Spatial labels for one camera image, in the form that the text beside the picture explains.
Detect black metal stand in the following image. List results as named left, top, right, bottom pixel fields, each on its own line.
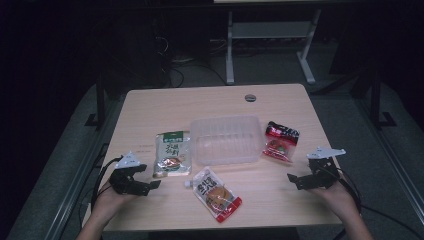
left=84, top=74, right=108, bottom=130
left=349, top=68, right=398, bottom=130

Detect green and white snack packet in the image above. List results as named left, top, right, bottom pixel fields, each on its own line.
left=152, top=130, right=193, bottom=179

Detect clear plastic container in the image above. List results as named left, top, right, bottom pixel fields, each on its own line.
left=189, top=114, right=265, bottom=167

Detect white metal desk frame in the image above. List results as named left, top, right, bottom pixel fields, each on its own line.
left=213, top=0, right=323, bottom=86

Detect red and black snack packet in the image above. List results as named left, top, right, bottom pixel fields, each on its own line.
left=262, top=120, right=301, bottom=164

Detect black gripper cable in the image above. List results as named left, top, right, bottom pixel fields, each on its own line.
left=335, top=168, right=424, bottom=238
left=90, top=155, right=125, bottom=209

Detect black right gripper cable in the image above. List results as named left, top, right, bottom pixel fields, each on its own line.
left=335, top=168, right=424, bottom=238

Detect black floor cables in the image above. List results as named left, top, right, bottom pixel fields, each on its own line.
left=156, top=34, right=228, bottom=88

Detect person's left hand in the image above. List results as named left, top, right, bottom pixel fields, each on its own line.
left=91, top=181, right=142, bottom=218

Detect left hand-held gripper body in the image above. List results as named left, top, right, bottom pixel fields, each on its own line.
left=108, top=151, right=150, bottom=197

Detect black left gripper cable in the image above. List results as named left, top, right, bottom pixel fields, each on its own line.
left=90, top=155, right=125, bottom=209

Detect person's right hand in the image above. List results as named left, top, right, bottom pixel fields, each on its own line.
left=311, top=181, right=360, bottom=218

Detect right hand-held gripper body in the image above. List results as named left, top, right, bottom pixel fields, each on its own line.
left=299, top=146, right=347, bottom=191

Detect grey metal floor rail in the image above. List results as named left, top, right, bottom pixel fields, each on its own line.
left=353, top=96, right=424, bottom=218
left=43, top=96, right=125, bottom=240

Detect white and red spouted pouch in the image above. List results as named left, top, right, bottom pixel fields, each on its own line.
left=184, top=166, right=243, bottom=224

